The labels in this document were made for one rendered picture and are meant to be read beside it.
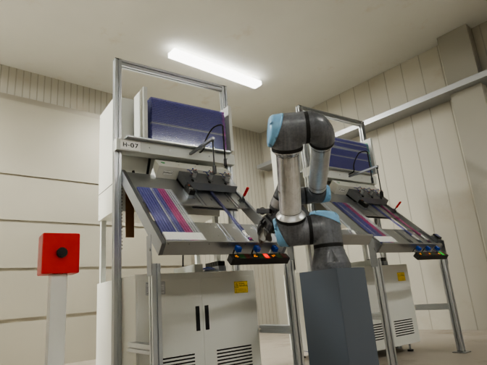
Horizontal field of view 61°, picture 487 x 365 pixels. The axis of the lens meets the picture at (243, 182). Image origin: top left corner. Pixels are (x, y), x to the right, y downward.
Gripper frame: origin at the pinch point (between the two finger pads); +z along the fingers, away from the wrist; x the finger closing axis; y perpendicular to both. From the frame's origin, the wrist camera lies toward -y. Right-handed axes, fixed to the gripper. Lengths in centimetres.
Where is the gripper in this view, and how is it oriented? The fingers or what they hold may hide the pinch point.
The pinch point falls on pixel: (260, 240)
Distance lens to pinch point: 200.7
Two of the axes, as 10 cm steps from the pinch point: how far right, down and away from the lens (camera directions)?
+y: 4.6, 4.6, -7.5
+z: -3.3, 8.8, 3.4
